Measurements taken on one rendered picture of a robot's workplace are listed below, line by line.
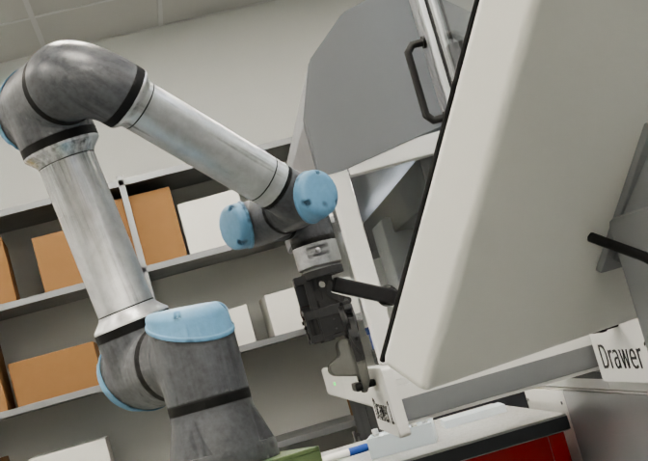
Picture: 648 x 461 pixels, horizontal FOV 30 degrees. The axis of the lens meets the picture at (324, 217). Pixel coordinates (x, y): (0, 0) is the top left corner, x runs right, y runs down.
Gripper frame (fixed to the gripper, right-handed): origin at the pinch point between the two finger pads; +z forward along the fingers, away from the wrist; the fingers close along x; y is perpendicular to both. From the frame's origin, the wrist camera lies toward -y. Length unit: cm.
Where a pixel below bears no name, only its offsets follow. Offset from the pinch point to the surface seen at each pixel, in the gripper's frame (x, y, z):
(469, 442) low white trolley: -10.0, -15.2, 15.0
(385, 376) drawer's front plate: 14.5, -1.6, -0.7
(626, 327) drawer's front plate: 35.5, -33.2, 1.2
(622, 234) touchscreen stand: 106, -13, -10
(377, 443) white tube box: -24.8, -1.2, 12.0
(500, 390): 12.9, -18.5, 6.3
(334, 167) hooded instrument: -80, -14, -47
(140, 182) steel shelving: -366, 42, -104
